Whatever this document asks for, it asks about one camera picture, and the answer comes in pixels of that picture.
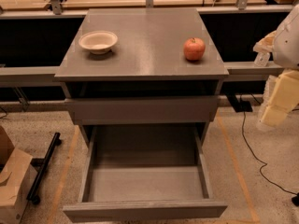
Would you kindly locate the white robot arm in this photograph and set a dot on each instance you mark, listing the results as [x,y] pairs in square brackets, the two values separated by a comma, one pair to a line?
[286,45]

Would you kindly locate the red apple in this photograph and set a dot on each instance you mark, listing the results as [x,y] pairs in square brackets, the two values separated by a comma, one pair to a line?
[194,49]

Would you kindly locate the grey drawer cabinet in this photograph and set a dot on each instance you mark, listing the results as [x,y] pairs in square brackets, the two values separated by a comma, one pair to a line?
[147,61]

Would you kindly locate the open grey middle drawer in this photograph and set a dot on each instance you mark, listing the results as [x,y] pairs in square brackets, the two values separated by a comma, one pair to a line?
[140,172]

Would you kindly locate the black floor power box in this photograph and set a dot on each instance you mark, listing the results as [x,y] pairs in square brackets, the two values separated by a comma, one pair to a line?
[239,105]

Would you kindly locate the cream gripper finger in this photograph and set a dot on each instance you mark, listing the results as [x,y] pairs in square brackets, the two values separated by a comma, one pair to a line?
[265,44]
[280,97]

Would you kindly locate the cardboard box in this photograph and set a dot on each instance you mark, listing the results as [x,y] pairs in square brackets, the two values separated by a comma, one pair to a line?
[16,178]

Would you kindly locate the clear sanitizer bottle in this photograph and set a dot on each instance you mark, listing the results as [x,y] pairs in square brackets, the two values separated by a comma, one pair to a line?
[262,59]

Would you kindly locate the closed grey top drawer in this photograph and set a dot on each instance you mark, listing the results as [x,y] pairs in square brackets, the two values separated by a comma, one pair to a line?
[142,110]

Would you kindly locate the white paper bowl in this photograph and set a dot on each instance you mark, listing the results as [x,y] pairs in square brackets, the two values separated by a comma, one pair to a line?
[98,42]

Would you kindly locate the black metal bar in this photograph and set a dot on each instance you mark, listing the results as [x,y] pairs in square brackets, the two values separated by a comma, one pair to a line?
[41,165]

